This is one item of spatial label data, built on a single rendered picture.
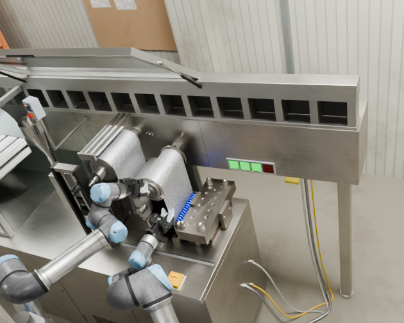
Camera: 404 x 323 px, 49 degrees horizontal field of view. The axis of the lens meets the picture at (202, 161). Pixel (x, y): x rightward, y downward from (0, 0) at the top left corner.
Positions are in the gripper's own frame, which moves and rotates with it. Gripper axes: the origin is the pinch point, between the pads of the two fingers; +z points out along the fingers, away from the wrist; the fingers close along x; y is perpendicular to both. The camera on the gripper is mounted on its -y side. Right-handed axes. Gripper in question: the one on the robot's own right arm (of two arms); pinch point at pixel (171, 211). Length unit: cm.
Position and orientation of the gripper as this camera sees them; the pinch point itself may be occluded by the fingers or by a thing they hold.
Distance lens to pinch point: 220.4
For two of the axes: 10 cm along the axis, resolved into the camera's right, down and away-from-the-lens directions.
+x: -8.9, -1.0, 4.4
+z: 4.0, -6.3, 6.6
